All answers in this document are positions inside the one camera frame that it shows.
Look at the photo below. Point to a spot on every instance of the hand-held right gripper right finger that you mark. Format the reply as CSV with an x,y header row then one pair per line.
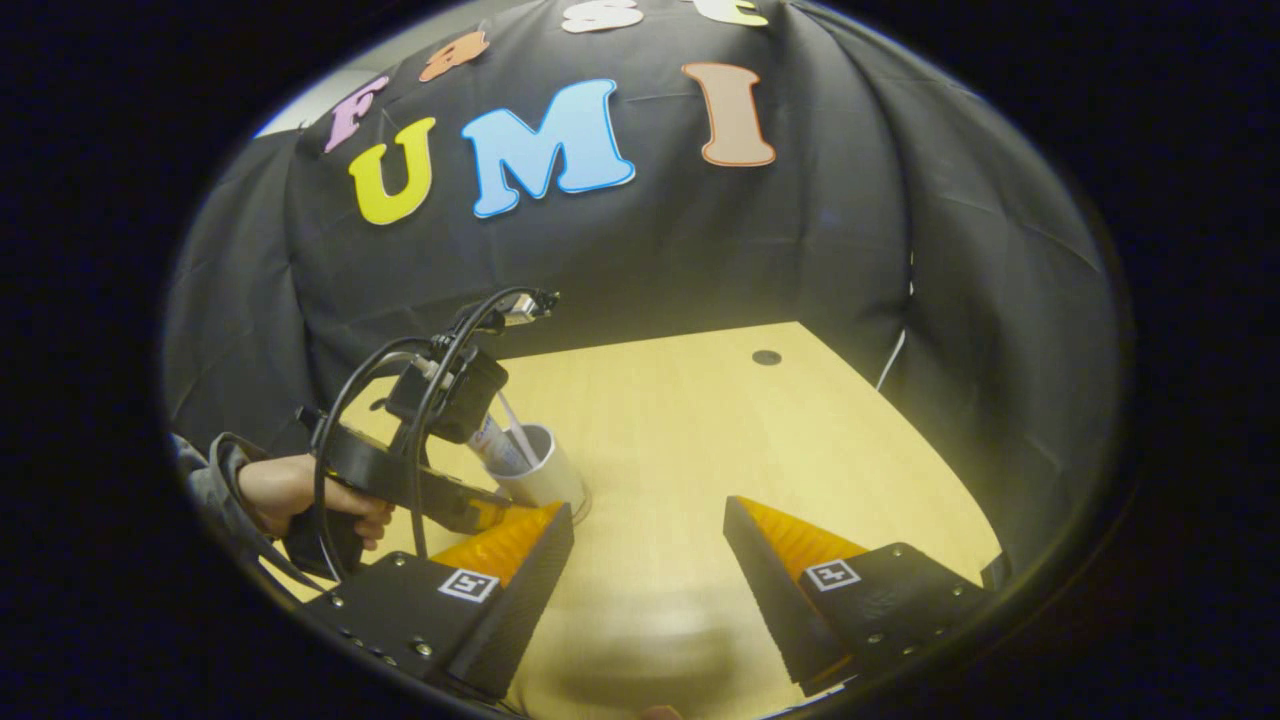
x,y
770,590

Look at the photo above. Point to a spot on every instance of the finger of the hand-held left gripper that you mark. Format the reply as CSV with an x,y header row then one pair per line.
x,y
485,515

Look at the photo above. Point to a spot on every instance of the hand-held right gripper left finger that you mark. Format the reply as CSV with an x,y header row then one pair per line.
x,y
525,600

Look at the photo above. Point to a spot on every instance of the white toothpaste tube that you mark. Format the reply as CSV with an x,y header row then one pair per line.
x,y
498,448

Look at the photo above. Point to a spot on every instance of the pink toothbrush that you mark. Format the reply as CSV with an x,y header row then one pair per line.
x,y
515,425

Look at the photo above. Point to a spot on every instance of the light wooden desktop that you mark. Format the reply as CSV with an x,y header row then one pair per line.
x,y
700,430

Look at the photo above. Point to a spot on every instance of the black backdrop cloth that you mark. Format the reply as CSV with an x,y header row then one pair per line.
x,y
700,240

